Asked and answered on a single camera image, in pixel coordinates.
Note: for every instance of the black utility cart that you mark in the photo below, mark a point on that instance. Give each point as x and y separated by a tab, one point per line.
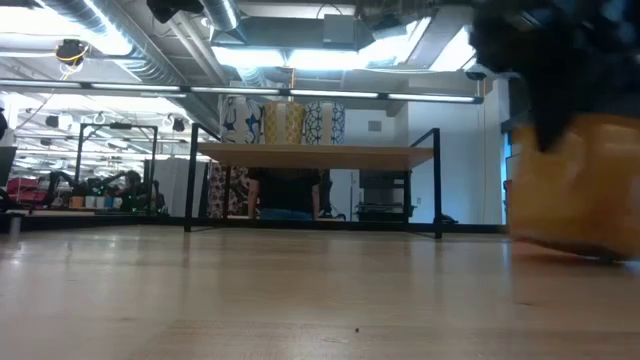
382	195

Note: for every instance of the patterned fabric panel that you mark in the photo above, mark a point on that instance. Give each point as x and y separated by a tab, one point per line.
227	190

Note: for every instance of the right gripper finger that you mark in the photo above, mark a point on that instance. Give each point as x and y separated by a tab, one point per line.
552	130

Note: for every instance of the blue floral pattern mug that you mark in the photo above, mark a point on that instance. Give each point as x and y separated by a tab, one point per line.
241	120

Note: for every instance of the yellow dotted pattern mug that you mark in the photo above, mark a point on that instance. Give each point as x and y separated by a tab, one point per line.
284	123

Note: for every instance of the mustard yellow mug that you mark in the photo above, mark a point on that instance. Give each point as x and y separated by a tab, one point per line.
580	200

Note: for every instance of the person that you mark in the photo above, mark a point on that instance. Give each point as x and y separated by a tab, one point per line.
134	192
285	192

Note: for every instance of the LED light bar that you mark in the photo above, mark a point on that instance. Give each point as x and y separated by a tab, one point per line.
240	90

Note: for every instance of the black aluminium rig frame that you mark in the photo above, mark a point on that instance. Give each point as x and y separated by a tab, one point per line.
100	223

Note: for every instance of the dome security camera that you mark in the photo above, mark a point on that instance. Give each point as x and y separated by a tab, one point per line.
475	75

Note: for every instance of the blue lattice pattern mug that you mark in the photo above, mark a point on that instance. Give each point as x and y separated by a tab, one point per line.
325	123

